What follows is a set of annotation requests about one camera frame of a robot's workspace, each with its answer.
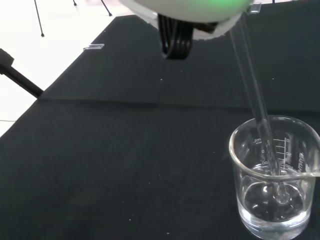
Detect clear plastic cloth clip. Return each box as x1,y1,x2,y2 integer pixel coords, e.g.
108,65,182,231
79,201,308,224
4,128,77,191
83,43,105,52
248,2,262,13

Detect thick black stand leg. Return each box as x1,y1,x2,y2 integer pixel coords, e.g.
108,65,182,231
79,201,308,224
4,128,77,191
0,48,45,99

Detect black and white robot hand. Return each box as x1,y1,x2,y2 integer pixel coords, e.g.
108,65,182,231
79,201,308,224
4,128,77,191
117,0,256,61

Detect thin black tripod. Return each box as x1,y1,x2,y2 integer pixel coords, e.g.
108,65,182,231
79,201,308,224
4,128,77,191
33,0,113,38

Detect clear glass beaker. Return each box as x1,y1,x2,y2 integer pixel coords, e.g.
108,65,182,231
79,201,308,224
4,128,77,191
228,114,320,240

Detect black bench cloth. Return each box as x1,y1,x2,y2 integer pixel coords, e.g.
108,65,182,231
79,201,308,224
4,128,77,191
0,2,320,240

